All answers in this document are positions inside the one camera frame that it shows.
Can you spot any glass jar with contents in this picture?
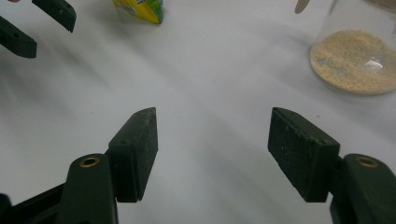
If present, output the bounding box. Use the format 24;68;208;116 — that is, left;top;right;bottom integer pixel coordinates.
309;29;396;96

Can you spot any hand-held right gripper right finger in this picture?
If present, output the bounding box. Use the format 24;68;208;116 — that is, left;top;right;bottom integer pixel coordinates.
266;106;341;203

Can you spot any yellow green seasoning pouch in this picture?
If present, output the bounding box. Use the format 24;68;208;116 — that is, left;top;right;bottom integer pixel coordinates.
111;0;164;25

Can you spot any glass jar with hinged lid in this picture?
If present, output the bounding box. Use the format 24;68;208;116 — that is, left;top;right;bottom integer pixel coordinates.
294;0;396;96

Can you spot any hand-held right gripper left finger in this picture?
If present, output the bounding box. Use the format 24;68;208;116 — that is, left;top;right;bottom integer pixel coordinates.
106;106;159;203

